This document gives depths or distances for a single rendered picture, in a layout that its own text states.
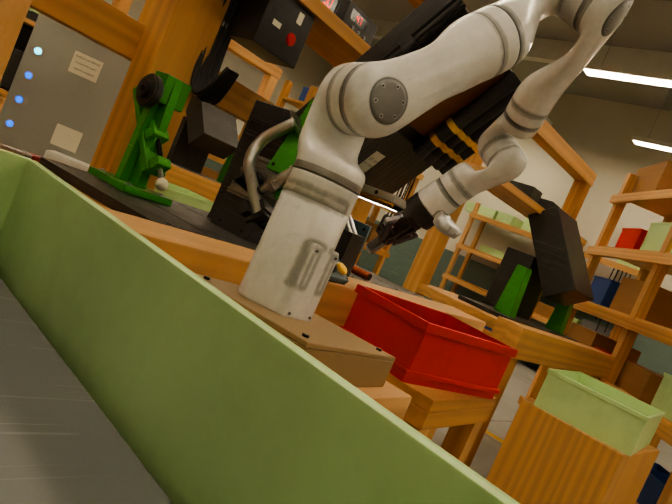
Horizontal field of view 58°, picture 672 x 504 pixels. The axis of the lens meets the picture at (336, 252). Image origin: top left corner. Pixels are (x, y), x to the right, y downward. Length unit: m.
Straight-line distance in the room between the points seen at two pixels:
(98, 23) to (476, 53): 1.00
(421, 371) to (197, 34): 0.99
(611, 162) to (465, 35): 10.17
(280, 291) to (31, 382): 0.35
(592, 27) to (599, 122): 10.30
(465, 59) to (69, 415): 0.61
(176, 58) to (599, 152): 9.88
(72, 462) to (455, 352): 0.92
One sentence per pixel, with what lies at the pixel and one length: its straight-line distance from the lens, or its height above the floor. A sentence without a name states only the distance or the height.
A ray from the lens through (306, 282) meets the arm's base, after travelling 0.73.
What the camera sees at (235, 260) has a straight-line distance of 1.03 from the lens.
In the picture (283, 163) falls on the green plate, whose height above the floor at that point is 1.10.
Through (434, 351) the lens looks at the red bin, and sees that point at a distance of 1.16.
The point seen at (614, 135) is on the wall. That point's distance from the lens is 11.13.
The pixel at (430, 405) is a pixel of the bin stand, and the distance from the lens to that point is 1.11.
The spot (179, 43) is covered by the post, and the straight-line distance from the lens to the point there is 1.60.
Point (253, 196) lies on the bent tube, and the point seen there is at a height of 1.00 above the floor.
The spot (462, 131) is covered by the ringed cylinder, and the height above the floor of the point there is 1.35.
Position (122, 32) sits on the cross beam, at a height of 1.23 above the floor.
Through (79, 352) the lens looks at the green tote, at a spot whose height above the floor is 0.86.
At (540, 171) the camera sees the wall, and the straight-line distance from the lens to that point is 11.31.
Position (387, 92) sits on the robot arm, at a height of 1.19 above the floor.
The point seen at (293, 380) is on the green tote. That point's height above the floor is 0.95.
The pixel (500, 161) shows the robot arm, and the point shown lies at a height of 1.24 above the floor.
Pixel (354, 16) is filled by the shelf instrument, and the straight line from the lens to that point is 1.89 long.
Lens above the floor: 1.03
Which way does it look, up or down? 3 degrees down
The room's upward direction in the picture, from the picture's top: 23 degrees clockwise
